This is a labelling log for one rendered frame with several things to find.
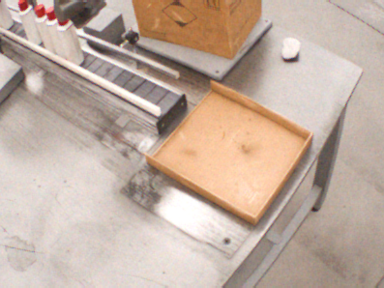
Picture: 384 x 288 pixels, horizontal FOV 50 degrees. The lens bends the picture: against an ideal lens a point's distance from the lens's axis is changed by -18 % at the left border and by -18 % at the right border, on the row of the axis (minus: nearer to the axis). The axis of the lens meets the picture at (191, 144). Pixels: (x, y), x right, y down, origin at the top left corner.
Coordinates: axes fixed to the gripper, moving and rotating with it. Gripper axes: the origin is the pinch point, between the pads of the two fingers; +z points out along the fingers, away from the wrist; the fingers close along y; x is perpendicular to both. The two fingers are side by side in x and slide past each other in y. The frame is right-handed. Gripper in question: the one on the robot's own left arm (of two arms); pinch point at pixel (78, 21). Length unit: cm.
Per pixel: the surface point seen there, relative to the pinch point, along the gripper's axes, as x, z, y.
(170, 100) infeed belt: 33.0, -2.7, -1.3
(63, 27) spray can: -3.0, 4.9, 2.1
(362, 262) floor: 140, 24, -26
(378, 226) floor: 139, 25, -46
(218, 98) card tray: 41.2, -3.2, -10.6
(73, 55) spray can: 4.6, 13.4, 2.5
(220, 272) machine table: 62, -21, 27
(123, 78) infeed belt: 20.9, 7.0, -0.7
